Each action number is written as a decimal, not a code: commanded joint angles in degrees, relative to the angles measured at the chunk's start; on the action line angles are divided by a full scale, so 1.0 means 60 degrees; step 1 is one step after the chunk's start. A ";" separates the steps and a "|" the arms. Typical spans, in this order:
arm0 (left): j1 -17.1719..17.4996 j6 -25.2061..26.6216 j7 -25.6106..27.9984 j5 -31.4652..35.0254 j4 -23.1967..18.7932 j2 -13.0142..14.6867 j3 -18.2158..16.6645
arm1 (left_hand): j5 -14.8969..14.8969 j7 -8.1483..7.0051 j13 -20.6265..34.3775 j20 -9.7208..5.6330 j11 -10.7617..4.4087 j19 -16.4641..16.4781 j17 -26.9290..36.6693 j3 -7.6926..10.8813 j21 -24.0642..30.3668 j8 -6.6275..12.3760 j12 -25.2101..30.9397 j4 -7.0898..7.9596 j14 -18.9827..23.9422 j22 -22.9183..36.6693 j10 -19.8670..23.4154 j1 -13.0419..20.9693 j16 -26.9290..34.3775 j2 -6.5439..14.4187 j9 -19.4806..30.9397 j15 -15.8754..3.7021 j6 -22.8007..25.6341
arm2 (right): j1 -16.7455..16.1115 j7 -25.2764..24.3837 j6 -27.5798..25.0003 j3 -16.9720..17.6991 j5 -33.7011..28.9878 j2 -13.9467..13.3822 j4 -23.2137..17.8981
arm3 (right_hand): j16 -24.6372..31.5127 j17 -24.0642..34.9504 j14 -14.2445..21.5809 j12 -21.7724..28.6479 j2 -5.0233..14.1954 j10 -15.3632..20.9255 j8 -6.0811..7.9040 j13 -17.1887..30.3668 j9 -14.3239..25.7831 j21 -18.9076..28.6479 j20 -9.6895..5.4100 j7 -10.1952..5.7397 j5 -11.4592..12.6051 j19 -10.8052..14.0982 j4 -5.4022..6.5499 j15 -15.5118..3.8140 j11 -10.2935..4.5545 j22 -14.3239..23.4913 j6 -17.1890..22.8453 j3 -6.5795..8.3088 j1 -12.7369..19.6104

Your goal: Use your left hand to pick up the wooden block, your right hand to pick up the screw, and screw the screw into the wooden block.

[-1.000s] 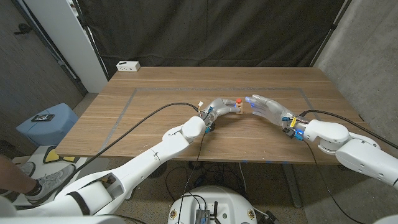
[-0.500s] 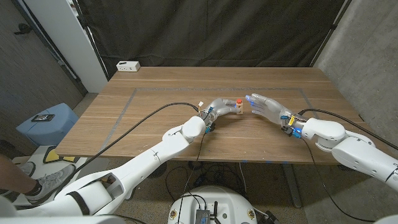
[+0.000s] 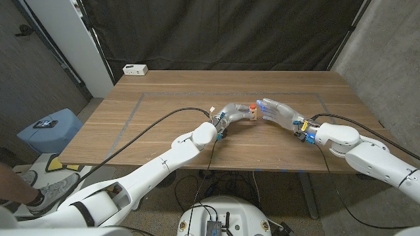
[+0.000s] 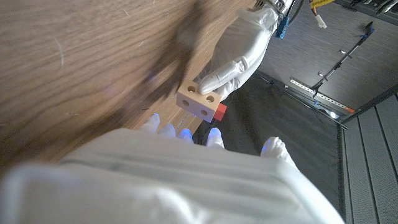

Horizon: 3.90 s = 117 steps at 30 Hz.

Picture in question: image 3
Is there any white pillar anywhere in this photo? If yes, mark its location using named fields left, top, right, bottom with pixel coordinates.
left=24, top=0, right=114, bottom=98

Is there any white power strip box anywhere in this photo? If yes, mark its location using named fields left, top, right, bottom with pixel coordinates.
left=122, top=64, right=149, bottom=77

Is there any black smartphone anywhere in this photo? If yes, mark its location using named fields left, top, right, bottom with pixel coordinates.
left=32, top=119, right=59, bottom=129

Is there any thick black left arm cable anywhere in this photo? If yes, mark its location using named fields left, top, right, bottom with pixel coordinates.
left=18, top=107, right=211, bottom=221

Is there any grey table leg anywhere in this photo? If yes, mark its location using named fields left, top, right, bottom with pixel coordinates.
left=297, top=172, right=320, bottom=220

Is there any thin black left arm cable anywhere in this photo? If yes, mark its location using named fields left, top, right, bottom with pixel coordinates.
left=185, top=139, right=219, bottom=236

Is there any blue stool with phone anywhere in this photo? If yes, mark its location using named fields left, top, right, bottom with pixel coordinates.
left=16, top=108, right=85, bottom=155

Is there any black floor cable tangle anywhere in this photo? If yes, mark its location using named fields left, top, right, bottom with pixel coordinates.
left=173, top=168, right=260, bottom=214

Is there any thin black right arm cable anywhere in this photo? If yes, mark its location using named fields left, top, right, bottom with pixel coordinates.
left=314, top=142, right=411, bottom=230

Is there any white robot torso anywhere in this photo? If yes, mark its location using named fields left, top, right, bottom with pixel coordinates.
left=177, top=195, right=272, bottom=236

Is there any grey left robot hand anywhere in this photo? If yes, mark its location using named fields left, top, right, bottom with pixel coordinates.
left=213, top=102, right=257, bottom=134

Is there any grey black sneaker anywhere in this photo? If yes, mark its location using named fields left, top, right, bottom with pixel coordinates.
left=26, top=172, right=81, bottom=216
left=18, top=170, right=39, bottom=187

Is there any black door handle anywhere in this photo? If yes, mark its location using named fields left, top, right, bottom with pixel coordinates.
left=14, top=24, right=35, bottom=37

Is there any white table leg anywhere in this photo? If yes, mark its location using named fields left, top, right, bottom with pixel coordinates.
left=131, top=196, right=145, bottom=212

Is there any grey module on torso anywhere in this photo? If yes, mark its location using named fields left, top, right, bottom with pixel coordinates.
left=205, top=220, right=223, bottom=236

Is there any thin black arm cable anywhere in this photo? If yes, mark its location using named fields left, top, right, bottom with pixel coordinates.
left=185, top=139, right=219, bottom=236
left=314, top=142, right=411, bottom=230

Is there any white floor platform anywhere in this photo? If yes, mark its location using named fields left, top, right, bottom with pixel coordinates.
left=11, top=153, right=116, bottom=219

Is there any person's bare leg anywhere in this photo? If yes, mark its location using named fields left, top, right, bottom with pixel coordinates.
left=0, top=162, right=37, bottom=206

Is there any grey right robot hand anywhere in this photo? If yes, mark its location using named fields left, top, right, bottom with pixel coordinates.
left=255, top=98, right=321, bottom=135

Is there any round black floor fan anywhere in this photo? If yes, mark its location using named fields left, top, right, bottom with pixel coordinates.
left=156, top=170, right=177, bottom=189

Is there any black backdrop curtain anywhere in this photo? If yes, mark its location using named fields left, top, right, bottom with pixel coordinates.
left=80, top=0, right=373, bottom=83

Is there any black backdrop stand pole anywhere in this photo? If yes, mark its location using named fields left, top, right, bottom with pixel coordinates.
left=327, top=0, right=373, bottom=71
left=75, top=0, right=116, bottom=85

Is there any yellow black floor pedal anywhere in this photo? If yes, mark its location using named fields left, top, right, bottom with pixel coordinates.
left=45, top=153, right=85, bottom=173

